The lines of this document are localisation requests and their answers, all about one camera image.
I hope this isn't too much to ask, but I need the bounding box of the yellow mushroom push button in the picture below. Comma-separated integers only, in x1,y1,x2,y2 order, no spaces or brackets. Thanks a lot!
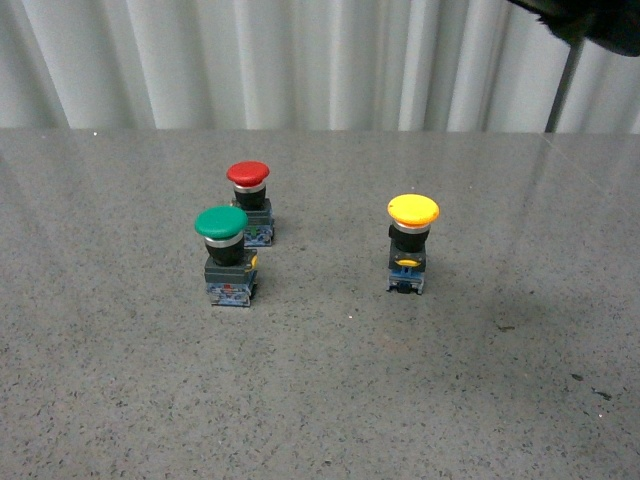
386,193,440,295

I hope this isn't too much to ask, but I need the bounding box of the red mushroom push button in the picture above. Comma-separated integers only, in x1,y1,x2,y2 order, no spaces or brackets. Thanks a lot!
226,160,275,247

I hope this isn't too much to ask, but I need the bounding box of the green mushroom push button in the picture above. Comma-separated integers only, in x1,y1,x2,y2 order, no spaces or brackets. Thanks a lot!
194,205,258,307

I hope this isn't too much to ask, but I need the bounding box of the white pleated curtain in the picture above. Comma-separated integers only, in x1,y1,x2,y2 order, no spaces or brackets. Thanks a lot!
1,1,639,133

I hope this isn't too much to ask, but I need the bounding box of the grey vertical metal pole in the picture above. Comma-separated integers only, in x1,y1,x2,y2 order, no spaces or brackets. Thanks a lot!
544,39,586,133

